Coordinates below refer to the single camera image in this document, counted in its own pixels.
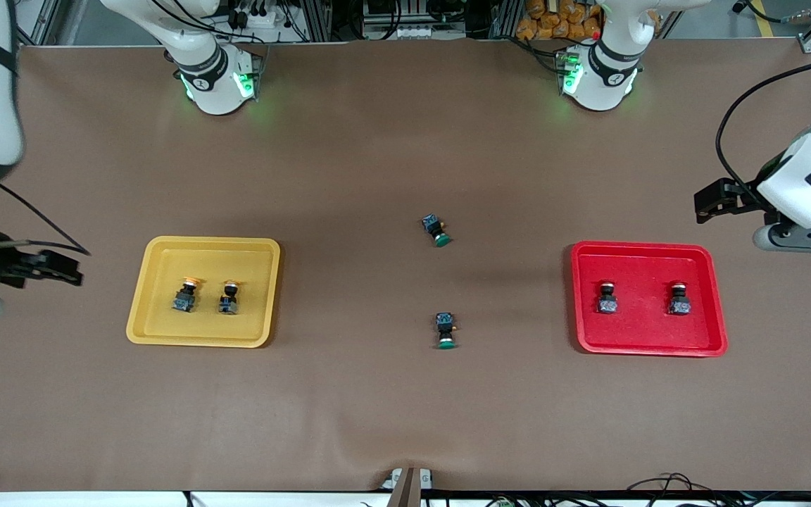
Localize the yellow push button switch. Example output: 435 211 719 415
171 277 206 314
218 280 243 315

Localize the red plastic tray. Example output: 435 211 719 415
571 241 729 358

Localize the yellow plastic tray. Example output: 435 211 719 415
126 236 282 349

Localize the pile of orange objects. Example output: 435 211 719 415
515 0 605 42

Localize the white power strip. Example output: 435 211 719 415
235 6 288 30

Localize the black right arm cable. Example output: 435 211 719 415
0 180 92 256

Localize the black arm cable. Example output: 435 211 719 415
0 180 92 256
716 59 811 195

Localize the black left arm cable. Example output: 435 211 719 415
716 59 811 195

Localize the green push button switch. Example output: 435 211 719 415
435 312 458 351
421 214 453 248

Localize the black cable bundle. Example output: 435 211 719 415
624 472 811 507

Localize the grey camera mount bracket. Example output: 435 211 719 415
380 467 434 507

